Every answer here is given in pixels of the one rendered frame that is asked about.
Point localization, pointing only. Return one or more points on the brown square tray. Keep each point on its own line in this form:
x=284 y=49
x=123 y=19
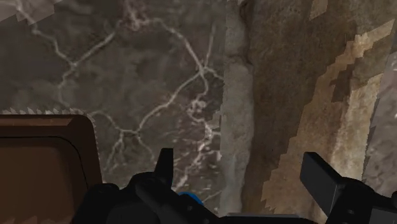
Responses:
x=40 y=167

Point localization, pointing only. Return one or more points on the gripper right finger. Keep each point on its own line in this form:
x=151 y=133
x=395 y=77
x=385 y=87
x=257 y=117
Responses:
x=335 y=189

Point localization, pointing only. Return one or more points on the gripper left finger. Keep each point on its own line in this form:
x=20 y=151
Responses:
x=155 y=195

